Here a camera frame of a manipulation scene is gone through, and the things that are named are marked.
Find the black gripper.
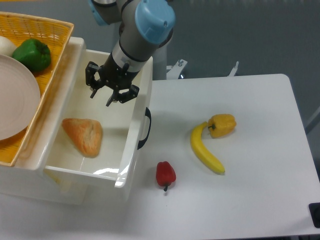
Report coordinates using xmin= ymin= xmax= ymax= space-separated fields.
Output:
xmin=85 ymin=55 xmax=140 ymax=107

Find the triangle bread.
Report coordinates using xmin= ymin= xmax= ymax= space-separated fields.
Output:
xmin=61 ymin=118 xmax=103 ymax=158

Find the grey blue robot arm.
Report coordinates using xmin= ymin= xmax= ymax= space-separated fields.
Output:
xmin=85 ymin=0 xmax=176 ymax=106

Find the upper white drawer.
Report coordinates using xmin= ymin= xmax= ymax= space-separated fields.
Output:
xmin=44 ymin=49 xmax=153 ymax=188

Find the yellow woven basket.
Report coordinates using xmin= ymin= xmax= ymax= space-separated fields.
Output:
xmin=0 ymin=11 xmax=74 ymax=167

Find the green bell pepper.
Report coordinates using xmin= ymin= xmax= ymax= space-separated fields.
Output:
xmin=12 ymin=38 xmax=51 ymax=72

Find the pink plate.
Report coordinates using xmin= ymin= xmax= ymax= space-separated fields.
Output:
xmin=0 ymin=55 xmax=41 ymax=140

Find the red bell pepper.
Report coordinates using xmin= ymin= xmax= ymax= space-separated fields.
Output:
xmin=155 ymin=161 xmax=176 ymax=192

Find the yellow banana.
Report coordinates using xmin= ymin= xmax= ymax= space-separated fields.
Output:
xmin=190 ymin=121 xmax=225 ymax=175

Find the white onion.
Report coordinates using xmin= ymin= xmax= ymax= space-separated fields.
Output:
xmin=0 ymin=36 xmax=17 ymax=57

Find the yellow bell pepper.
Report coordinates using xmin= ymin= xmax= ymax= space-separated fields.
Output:
xmin=208 ymin=113 xmax=237 ymax=138

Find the black object at table edge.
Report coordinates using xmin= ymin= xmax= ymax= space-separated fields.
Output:
xmin=308 ymin=202 xmax=320 ymax=229

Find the black drawer handle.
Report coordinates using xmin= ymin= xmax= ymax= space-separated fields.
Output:
xmin=137 ymin=107 xmax=152 ymax=150

